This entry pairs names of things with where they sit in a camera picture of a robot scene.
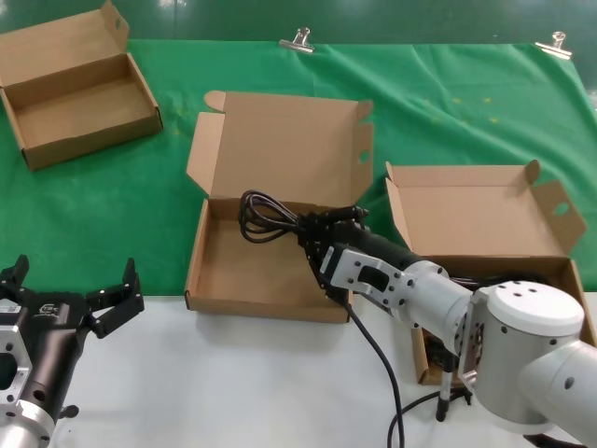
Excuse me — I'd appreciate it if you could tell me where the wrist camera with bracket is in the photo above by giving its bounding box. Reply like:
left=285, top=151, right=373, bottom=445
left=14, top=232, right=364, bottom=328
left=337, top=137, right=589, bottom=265
left=0, top=297, right=35, bottom=408
left=319, top=244, right=408, bottom=315

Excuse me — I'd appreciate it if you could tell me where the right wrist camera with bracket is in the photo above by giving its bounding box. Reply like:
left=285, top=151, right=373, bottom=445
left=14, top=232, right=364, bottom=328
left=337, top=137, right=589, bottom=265
left=319, top=244, right=408, bottom=315

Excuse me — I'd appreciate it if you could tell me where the large open cardboard box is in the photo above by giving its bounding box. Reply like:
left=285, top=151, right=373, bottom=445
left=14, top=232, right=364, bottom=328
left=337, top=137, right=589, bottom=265
left=384, top=160, right=597, bottom=386
left=184, top=90, right=376, bottom=325

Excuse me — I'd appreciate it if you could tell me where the small open cardboard box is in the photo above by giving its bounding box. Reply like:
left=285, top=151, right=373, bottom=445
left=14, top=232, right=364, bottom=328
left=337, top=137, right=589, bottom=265
left=0, top=0, right=164, bottom=173

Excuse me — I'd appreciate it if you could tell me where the green tablecloth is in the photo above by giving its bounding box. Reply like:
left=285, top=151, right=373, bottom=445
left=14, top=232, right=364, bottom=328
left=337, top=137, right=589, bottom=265
left=0, top=37, right=597, bottom=300

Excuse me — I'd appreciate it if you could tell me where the black camera cable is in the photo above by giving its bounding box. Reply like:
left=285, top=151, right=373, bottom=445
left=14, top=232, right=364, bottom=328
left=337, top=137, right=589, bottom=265
left=343, top=301, right=472, bottom=448

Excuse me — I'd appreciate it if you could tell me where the black silver rod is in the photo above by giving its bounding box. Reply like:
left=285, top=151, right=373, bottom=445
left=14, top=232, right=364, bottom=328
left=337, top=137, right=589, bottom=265
left=435, top=352, right=473, bottom=423

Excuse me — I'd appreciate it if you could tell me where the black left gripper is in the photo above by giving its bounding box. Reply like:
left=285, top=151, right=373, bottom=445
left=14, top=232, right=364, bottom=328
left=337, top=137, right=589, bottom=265
left=0, top=254, right=146, bottom=417

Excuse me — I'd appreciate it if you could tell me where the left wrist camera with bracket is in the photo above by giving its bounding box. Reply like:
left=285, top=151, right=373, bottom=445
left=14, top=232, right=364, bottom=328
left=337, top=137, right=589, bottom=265
left=0, top=297, right=35, bottom=408

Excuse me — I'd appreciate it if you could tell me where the silver binder clip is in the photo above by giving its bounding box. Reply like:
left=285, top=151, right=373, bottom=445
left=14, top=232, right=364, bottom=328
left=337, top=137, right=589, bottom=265
left=278, top=26, right=316, bottom=55
left=534, top=31, right=574, bottom=60

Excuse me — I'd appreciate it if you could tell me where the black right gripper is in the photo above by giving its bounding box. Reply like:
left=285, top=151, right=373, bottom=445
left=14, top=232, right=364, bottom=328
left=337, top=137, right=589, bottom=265
left=297, top=203, right=422, bottom=305

